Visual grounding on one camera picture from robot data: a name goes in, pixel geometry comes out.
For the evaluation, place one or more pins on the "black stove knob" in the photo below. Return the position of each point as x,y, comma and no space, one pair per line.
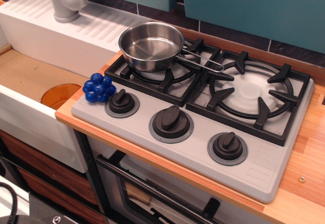
122,105
171,125
227,149

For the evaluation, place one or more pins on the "teal cabinet right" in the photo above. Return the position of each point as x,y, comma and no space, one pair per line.
295,22

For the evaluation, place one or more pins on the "black middle stove knob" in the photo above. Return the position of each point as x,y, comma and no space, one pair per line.
171,125

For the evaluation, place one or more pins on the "black burner grate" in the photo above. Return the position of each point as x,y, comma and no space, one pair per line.
264,100
174,85

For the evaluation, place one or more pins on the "oven door with handle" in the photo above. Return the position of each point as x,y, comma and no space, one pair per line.
145,194

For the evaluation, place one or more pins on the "stainless steel pan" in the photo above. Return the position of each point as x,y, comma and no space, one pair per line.
154,47

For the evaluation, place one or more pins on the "grey toy stove top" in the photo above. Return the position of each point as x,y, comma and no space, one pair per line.
258,176

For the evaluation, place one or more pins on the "blue toy blueberry cluster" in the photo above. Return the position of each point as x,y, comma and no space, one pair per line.
98,88

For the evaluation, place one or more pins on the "black right stove knob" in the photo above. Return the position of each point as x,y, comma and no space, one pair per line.
227,149

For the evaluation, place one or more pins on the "black left burner grate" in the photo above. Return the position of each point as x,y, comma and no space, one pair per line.
174,85

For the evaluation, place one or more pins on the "black left stove knob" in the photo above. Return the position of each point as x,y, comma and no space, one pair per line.
122,105

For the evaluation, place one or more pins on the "white sink unit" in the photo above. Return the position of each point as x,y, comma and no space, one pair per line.
38,53

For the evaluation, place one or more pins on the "black right burner grate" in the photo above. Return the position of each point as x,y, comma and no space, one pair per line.
264,100

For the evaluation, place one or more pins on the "wooden drawer fronts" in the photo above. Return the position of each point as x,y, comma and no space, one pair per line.
60,185

